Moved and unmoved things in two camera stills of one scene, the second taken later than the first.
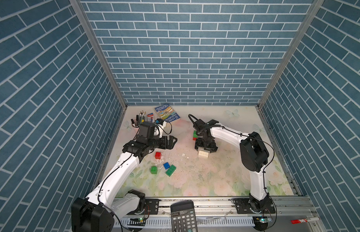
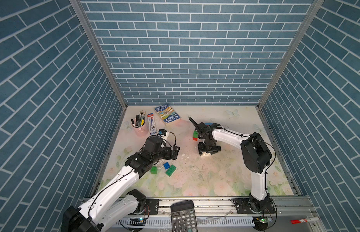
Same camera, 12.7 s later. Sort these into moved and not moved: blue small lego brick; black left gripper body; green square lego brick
Moved: black left gripper body
Not moved: green square lego brick; blue small lego brick
